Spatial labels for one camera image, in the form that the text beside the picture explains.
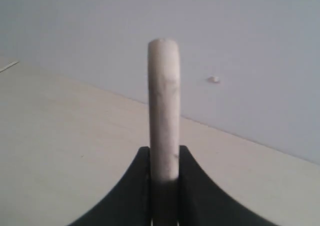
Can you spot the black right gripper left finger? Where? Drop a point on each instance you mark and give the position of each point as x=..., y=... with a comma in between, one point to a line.
x=129, y=201

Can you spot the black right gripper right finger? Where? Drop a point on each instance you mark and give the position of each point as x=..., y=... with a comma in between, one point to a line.
x=202, y=202

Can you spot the wooden paint brush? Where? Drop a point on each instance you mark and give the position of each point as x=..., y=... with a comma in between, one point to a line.
x=164, y=100

